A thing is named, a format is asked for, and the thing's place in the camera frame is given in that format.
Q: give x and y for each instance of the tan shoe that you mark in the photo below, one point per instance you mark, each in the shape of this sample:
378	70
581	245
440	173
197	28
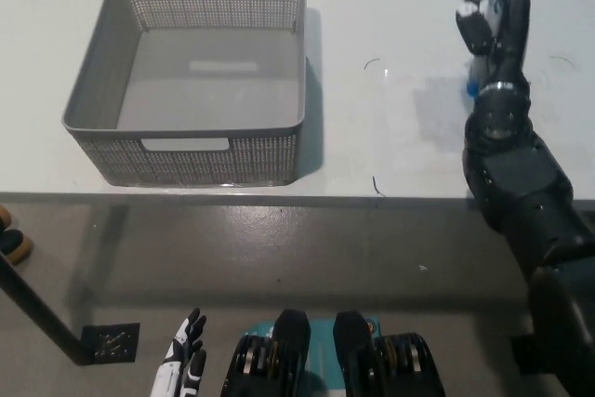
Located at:
3	218

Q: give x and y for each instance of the black ribbed robot body block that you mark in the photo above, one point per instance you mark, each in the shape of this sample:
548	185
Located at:
353	346
290	341

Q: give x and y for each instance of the black metal table leg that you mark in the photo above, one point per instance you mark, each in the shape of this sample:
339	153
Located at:
42	313

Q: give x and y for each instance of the grey perforated plastic basket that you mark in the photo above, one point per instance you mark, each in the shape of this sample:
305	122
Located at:
139	67

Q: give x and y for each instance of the white shampoo tube blue cap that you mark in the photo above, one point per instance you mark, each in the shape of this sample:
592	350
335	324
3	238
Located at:
476	68

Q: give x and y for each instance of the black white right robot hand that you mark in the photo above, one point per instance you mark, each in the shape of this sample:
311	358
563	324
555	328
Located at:
511	57

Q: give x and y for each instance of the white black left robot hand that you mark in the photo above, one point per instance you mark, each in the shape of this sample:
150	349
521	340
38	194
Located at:
176	364

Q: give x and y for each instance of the black shoe tan sole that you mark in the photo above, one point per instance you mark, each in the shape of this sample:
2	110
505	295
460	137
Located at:
16	248

